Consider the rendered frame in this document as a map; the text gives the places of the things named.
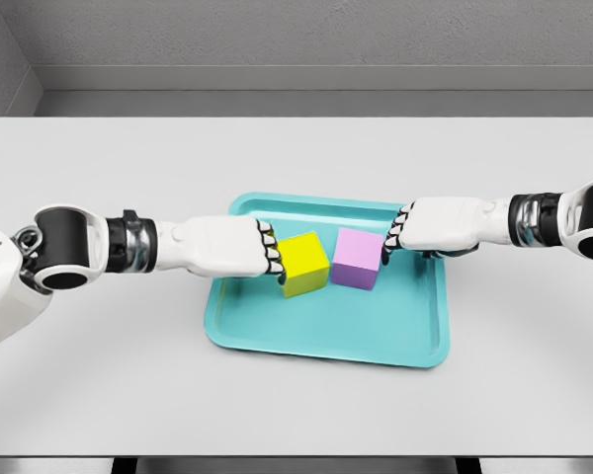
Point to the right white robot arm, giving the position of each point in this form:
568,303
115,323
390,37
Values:
548,222

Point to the teal tray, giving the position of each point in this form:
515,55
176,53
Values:
336,326

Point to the pink purple cube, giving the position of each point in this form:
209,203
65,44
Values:
358,257

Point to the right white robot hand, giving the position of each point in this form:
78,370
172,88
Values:
437,224

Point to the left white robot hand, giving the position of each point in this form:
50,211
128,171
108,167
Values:
227,247

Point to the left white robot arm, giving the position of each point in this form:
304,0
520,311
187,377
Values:
79,247

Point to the yellow cube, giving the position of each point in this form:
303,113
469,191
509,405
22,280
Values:
304,261

